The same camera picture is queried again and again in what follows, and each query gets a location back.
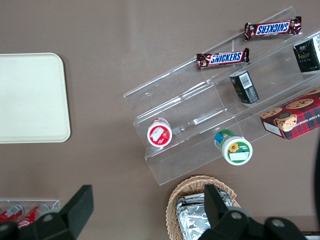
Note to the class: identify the cream plastic serving tray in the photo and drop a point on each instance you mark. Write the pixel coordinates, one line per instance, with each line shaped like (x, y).
(32, 97)

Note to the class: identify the clear acrylic stepped shelf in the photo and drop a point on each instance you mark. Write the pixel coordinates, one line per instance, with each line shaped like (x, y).
(190, 100)

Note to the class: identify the stack of foil containers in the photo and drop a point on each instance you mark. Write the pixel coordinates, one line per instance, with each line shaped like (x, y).
(190, 217)

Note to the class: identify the small black drink carton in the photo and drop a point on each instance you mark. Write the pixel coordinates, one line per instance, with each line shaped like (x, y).
(244, 87)
(307, 53)

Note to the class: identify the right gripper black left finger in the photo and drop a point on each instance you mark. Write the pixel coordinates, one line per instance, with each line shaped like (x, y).
(75, 212)

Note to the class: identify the Snickers chocolate bar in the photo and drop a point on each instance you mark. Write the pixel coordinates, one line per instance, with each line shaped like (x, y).
(272, 28)
(222, 58)

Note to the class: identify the green lid yogurt cup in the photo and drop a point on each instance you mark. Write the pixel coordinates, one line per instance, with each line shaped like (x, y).
(236, 151)

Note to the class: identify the red lid yogurt cup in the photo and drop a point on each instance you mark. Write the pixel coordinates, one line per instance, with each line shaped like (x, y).
(159, 135)

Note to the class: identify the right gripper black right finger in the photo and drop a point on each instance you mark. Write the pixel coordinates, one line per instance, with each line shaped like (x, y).
(220, 222)

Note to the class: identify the red tartan cookie box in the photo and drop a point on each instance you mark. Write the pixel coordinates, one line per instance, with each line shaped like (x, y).
(295, 117)

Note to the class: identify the oval tan wicker basket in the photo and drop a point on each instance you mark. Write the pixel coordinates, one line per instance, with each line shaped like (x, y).
(172, 200)

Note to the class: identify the clear acrylic bottle rack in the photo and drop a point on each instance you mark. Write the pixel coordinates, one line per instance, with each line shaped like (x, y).
(55, 203)

